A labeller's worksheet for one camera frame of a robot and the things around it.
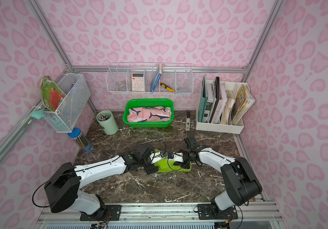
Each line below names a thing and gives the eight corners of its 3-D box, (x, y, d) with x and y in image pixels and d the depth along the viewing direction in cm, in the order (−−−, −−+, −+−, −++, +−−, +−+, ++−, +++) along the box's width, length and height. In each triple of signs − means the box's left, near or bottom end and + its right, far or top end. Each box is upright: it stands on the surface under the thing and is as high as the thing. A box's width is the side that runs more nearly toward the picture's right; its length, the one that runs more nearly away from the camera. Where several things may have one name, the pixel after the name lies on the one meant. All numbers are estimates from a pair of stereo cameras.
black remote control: (185, 130, 109) (186, 126, 106) (185, 114, 120) (186, 110, 116) (189, 130, 109) (190, 126, 106) (189, 114, 120) (189, 111, 116)
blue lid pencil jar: (83, 153, 98) (66, 136, 82) (87, 145, 102) (71, 127, 86) (91, 153, 98) (76, 136, 82) (94, 145, 102) (80, 127, 86)
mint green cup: (104, 134, 107) (94, 119, 94) (108, 124, 114) (99, 108, 100) (116, 134, 107) (108, 119, 93) (119, 124, 114) (112, 107, 100)
